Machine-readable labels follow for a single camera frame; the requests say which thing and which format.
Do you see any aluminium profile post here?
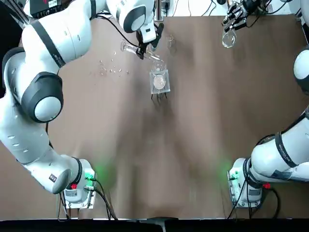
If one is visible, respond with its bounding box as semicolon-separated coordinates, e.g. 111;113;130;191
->
155;0;166;22

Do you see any black base cable bundle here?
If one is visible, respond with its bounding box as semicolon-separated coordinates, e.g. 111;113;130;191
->
56;177;119;221
226;186;282;219

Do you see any dark camera mount bracket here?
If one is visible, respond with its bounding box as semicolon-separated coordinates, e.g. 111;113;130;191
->
139;216;180;232

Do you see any large beaker with white powder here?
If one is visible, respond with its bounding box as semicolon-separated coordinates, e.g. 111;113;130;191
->
150;58;169;89

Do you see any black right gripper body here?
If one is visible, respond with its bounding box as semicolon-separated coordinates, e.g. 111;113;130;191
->
241;0;264;13

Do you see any black electronics box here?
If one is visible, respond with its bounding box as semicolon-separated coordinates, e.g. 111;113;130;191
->
30;0;70;19

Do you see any clear plate tripod stand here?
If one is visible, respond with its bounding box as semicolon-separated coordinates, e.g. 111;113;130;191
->
149;69;172;101

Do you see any glass graduated cylinder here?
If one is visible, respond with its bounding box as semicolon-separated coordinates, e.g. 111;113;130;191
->
120;40;162;61

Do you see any small glass beaker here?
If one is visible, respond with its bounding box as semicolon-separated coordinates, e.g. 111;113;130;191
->
166;34;177;53

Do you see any glass conical flask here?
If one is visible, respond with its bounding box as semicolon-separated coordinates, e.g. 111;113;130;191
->
221;29;237;49

